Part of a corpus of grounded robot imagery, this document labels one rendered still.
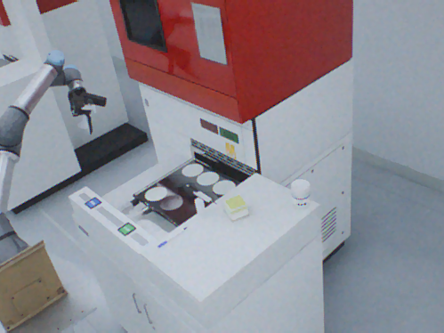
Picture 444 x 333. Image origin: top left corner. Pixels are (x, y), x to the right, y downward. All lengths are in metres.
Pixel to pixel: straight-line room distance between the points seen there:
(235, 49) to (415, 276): 1.76
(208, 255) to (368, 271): 1.43
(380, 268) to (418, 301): 0.29
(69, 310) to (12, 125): 0.76
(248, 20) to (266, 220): 0.74
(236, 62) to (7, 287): 1.13
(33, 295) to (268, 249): 0.87
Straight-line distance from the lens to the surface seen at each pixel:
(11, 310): 1.99
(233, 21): 1.83
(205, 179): 2.27
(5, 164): 2.22
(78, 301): 2.02
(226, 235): 1.87
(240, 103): 1.94
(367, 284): 2.97
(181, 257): 1.82
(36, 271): 1.94
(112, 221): 2.08
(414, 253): 3.17
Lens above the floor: 2.23
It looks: 35 degrees down
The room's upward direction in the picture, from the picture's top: 9 degrees counter-clockwise
